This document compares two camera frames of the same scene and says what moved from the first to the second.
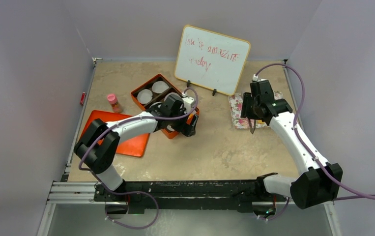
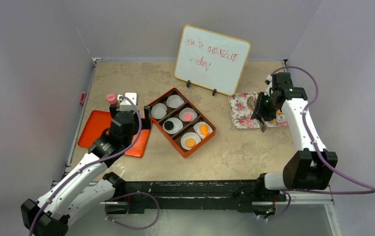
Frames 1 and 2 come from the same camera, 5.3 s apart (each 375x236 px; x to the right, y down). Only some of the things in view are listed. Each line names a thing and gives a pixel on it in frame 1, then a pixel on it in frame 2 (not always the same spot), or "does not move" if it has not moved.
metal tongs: (252, 129) -> (263, 125)
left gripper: (186, 130) -> (145, 122)
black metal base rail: (245, 193) does not move
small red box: (82, 99) does not move
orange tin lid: (135, 145) does not move
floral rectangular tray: (235, 102) does not move
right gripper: (246, 112) -> (259, 111)
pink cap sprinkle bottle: (116, 107) does not move
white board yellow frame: (211, 60) does not move
